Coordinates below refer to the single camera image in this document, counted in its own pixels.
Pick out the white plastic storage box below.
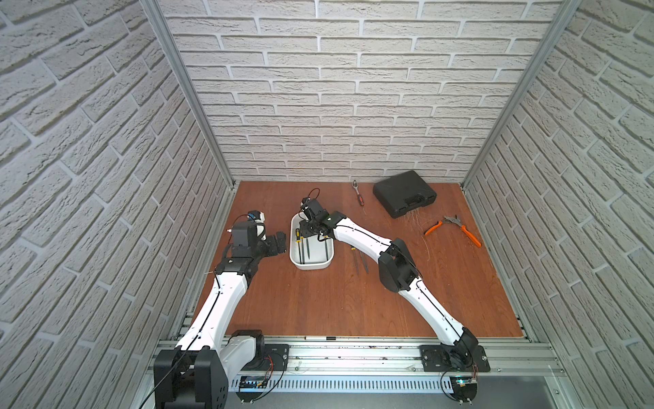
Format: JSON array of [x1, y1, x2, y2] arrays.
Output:
[[289, 214, 335, 270]]

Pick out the yellow black file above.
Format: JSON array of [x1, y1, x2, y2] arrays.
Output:
[[295, 228, 304, 265], [323, 236, 330, 262], [351, 247, 360, 276], [359, 251, 369, 274]]

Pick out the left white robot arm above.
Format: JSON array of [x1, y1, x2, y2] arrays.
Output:
[[141, 211, 286, 408]]

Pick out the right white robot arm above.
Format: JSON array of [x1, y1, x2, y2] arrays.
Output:
[[300, 197, 479, 370]]

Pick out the black plastic tool case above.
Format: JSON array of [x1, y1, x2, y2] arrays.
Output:
[[373, 170, 437, 219]]

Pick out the left controller board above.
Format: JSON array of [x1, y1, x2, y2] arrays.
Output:
[[236, 375, 273, 403]]

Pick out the controller board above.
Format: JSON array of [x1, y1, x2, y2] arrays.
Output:
[[449, 378, 478, 404], [236, 375, 273, 403]]

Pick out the right controller board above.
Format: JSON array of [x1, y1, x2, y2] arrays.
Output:
[[449, 378, 478, 404]]

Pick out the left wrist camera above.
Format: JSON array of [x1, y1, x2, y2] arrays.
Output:
[[248, 211, 266, 240]]

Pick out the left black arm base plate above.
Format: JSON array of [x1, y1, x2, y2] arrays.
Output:
[[242, 344, 290, 373]]

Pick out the orange handled pliers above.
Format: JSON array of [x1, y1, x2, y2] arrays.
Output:
[[423, 215, 483, 249]]

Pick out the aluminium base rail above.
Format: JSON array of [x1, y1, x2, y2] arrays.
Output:
[[142, 334, 568, 395]]

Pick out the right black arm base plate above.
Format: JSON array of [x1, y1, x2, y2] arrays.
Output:
[[419, 344, 491, 373]]

